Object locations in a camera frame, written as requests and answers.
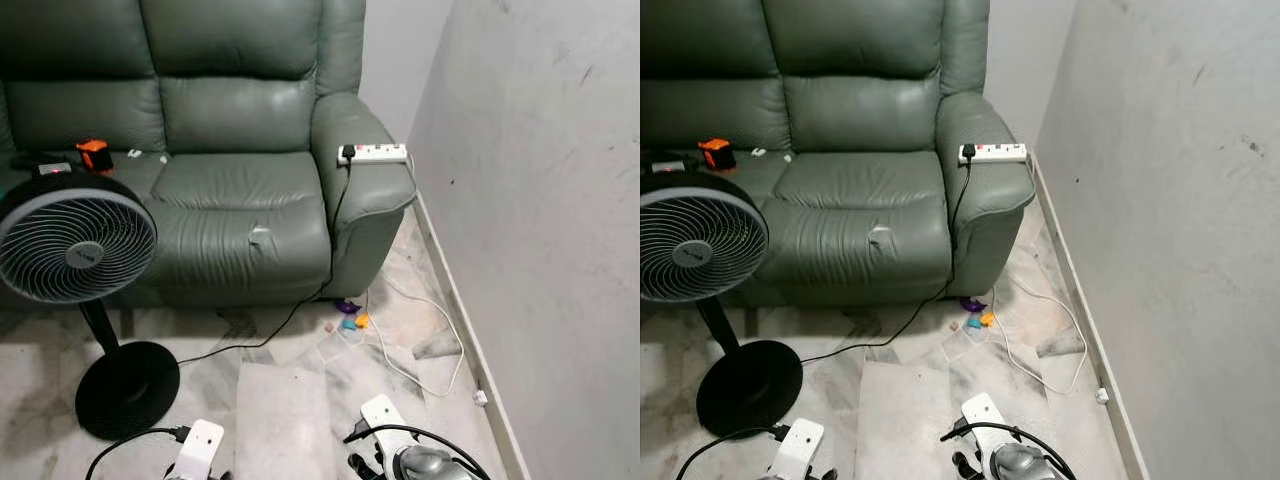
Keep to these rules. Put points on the white power strip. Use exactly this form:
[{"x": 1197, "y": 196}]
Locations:
[
  {"x": 380, "y": 153},
  {"x": 1000, "y": 152}
]

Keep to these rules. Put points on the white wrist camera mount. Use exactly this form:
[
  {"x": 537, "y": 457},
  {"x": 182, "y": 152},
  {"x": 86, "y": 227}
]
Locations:
[
  {"x": 987, "y": 412},
  {"x": 198, "y": 445},
  {"x": 385, "y": 415},
  {"x": 800, "y": 445}
]

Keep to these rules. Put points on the black standing fan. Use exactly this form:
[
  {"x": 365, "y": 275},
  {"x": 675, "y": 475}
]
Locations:
[
  {"x": 70, "y": 240},
  {"x": 695, "y": 240}
]

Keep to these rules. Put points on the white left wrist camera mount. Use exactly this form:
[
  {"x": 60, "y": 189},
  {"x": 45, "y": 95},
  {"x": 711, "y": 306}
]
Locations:
[
  {"x": 198, "y": 445},
  {"x": 800, "y": 445}
]

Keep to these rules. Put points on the orange and black device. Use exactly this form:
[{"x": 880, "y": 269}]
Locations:
[
  {"x": 95, "y": 155},
  {"x": 716, "y": 153}
]

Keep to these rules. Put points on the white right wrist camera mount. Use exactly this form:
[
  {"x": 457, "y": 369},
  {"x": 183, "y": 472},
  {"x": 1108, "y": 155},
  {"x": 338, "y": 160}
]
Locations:
[
  {"x": 987, "y": 412},
  {"x": 385, "y": 415}
]

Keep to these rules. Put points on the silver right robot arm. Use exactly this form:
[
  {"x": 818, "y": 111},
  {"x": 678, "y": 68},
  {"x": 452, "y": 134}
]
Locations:
[
  {"x": 425, "y": 465},
  {"x": 1020, "y": 463}
]

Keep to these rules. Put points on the green leather sofa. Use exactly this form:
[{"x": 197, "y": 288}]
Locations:
[
  {"x": 240, "y": 200},
  {"x": 860, "y": 200}
]

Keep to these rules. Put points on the flat black device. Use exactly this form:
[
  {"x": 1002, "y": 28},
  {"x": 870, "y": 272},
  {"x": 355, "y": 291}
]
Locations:
[
  {"x": 45, "y": 165},
  {"x": 668, "y": 165}
]

